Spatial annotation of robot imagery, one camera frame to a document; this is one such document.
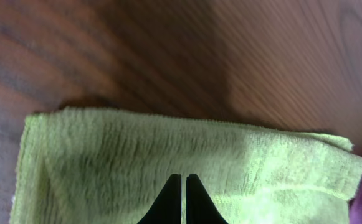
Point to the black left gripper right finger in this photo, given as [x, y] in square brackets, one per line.
[200, 209]

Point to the light green microfiber cloth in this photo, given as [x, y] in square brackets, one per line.
[97, 165]

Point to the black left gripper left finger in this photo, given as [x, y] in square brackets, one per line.
[166, 209]

